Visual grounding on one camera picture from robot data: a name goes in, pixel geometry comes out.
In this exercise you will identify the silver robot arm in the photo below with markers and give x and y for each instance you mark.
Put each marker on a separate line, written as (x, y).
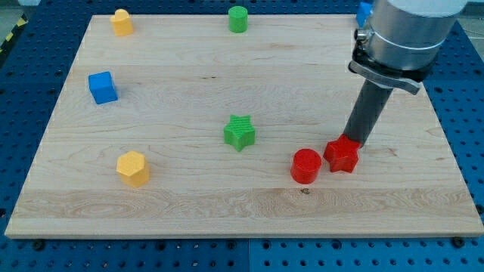
(397, 41)

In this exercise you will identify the blue block behind arm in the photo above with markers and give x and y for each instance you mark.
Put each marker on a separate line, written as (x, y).
(363, 12)

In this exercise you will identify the green star block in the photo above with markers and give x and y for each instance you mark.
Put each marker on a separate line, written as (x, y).
(239, 132)

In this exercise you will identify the wooden board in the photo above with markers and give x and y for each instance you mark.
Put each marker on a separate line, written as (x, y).
(178, 79)

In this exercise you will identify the red star block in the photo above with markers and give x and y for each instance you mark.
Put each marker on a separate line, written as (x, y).
(342, 154)

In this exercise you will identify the red cylinder block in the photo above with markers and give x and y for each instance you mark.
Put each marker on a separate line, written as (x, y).
(305, 166)

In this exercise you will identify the yellow hexagon block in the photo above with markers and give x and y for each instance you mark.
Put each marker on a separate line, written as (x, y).
(133, 169)

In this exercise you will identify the green cylinder block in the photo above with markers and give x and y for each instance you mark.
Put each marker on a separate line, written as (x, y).
(237, 19)

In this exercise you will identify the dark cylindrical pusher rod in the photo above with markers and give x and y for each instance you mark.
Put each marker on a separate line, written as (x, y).
(366, 111)

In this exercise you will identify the blue cube block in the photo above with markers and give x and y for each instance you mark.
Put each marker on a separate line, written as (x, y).
(102, 87)

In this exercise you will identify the yellow heart block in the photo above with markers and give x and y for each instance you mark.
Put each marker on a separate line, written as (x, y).
(121, 23)

